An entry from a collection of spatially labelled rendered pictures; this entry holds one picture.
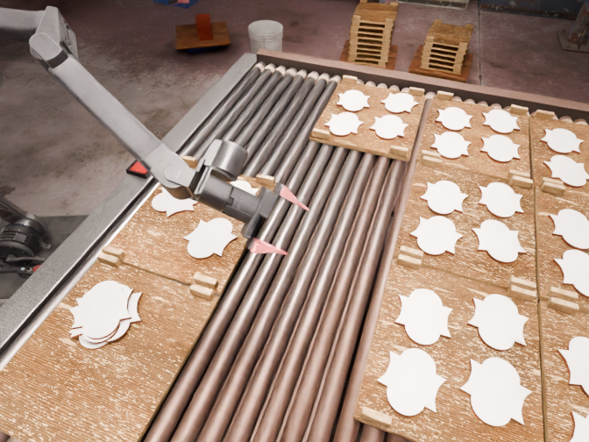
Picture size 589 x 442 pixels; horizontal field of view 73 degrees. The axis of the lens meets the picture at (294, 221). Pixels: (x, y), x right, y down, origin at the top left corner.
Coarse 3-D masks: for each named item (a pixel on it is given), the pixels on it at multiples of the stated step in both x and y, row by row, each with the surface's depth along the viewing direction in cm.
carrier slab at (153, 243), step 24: (144, 216) 113; (192, 216) 113; (216, 216) 113; (120, 240) 107; (144, 240) 107; (168, 240) 107; (240, 240) 107; (144, 264) 102; (168, 264) 102; (192, 264) 102; (216, 264) 102; (216, 288) 97
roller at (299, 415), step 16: (384, 160) 132; (384, 176) 128; (368, 192) 122; (368, 208) 117; (368, 224) 114; (352, 240) 109; (352, 256) 106; (352, 272) 103; (336, 288) 99; (336, 304) 96; (336, 320) 94; (320, 336) 91; (320, 352) 88; (304, 368) 87; (320, 368) 86; (304, 384) 84; (304, 400) 81; (288, 416) 80; (304, 416) 80; (288, 432) 77; (304, 432) 79
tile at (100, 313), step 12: (96, 288) 93; (108, 288) 93; (120, 288) 93; (84, 300) 91; (96, 300) 91; (108, 300) 91; (120, 300) 91; (84, 312) 89; (96, 312) 89; (108, 312) 89; (120, 312) 89; (84, 324) 87; (96, 324) 87; (108, 324) 87; (96, 336) 85; (108, 336) 86
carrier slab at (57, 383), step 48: (144, 288) 97; (48, 336) 89; (144, 336) 89; (192, 336) 89; (0, 384) 82; (48, 384) 82; (96, 384) 82; (144, 384) 82; (48, 432) 76; (96, 432) 76; (144, 432) 77
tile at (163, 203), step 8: (160, 200) 116; (168, 200) 116; (176, 200) 116; (184, 200) 116; (192, 200) 116; (160, 208) 114; (168, 208) 114; (176, 208) 114; (184, 208) 114; (192, 208) 114; (168, 216) 112
